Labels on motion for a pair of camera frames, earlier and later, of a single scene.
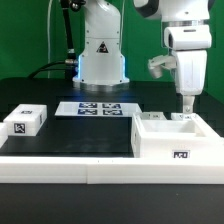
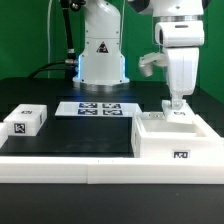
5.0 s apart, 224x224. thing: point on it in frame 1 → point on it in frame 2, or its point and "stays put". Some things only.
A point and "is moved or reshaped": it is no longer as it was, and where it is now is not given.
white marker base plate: x=98 y=109 stays put
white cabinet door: x=152 y=115 stays put
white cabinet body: x=174 y=138 stays put
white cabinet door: x=180 y=116 is moved or reshaped
